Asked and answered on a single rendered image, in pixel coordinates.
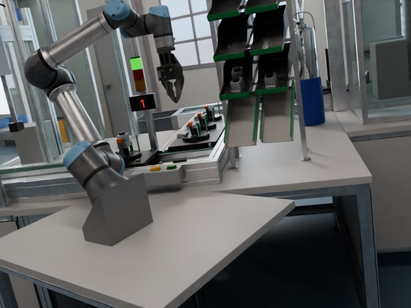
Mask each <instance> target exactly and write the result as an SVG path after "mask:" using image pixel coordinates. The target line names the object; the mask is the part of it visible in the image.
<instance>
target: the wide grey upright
mask: <svg viewBox="0 0 411 308"><path fill-rule="evenodd" d="M323 3H324V16H325V29H326V36H327V49H328V62H329V69H330V82H331V95H332V103H333V111H334V112H336V111H344V110H345V111H346V110H348V104H347V89H346V75H345V67H344V53H343V38H342V30H341V16H340V8H339V0H323Z"/></svg>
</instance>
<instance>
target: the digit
mask: <svg viewBox="0 0 411 308"><path fill-rule="evenodd" d="M136 100H137V104H138V109H139V110H140V109H148V105H147V100H146V96H143V97H136Z"/></svg>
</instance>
